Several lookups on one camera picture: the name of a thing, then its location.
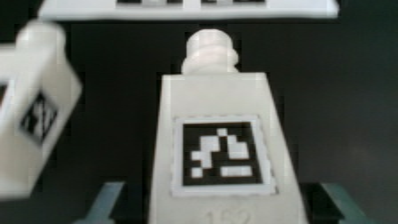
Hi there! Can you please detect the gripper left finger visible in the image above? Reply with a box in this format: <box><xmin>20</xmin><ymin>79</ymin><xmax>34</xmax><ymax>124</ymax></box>
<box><xmin>71</xmin><ymin>182</ymin><xmax>124</xmax><ymax>224</ymax></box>

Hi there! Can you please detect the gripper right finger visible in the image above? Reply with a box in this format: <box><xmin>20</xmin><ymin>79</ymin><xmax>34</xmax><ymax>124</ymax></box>
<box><xmin>322</xmin><ymin>183</ymin><xmax>377</xmax><ymax>224</ymax></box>

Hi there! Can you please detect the white stool leg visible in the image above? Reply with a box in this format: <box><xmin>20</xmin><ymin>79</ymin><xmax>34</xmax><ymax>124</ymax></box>
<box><xmin>148</xmin><ymin>29</ymin><xmax>309</xmax><ymax>224</ymax></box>
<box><xmin>0</xmin><ymin>20</ymin><xmax>82</xmax><ymax>202</ymax></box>

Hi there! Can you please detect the white marker tag sheet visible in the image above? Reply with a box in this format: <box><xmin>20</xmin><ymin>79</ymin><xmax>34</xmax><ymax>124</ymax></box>
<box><xmin>37</xmin><ymin>0</ymin><xmax>339</xmax><ymax>21</ymax></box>

